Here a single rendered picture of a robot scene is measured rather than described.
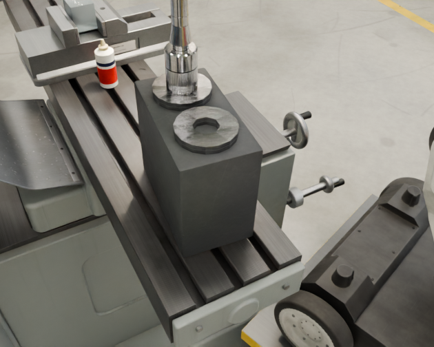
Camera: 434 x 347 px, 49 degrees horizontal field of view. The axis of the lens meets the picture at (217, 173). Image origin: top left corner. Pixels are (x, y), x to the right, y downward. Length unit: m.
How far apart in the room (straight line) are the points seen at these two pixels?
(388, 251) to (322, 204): 0.91
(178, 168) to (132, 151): 0.32
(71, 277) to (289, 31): 2.58
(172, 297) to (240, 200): 0.17
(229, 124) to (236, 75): 2.26
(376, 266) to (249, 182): 0.65
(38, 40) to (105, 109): 0.24
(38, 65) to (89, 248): 0.42
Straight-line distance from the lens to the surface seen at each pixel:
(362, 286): 1.20
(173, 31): 0.68
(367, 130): 2.64
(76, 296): 1.27
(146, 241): 0.78
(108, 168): 0.90
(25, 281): 1.17
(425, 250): 1.37
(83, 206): 1.06
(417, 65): 3.30
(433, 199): 1.04
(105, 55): 1.06
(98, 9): 1.18
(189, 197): 0.65
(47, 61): 1.13
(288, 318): 1.26
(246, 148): 0.64
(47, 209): 1.04
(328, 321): 1.15
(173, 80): 0.70
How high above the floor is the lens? 1.57
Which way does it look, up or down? 44 degrees down
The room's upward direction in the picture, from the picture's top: 2 degrees clockwise
